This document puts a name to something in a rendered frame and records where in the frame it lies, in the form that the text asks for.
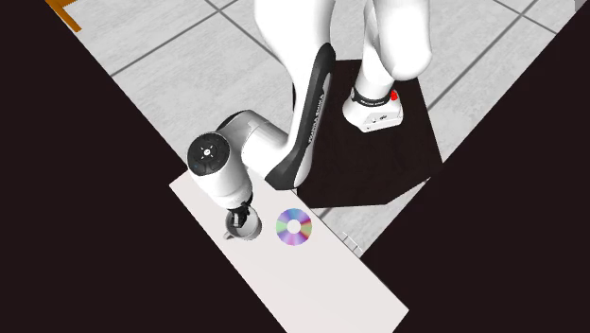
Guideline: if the grey mug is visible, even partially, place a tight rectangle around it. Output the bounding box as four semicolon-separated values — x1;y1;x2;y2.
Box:
222;206;264;242

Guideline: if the rainbow compact disc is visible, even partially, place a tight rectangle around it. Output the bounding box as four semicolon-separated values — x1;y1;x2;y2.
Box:
275;207;314;247

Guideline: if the white desk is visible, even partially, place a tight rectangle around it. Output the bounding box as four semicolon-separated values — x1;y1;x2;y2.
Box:
168;168;410;333

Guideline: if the black robot stand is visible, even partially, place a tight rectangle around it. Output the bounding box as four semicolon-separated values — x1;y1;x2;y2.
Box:
294;59;444;210

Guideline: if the orange wooden furniture piece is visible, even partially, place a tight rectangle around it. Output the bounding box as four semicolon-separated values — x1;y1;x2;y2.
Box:
45;0;83;34

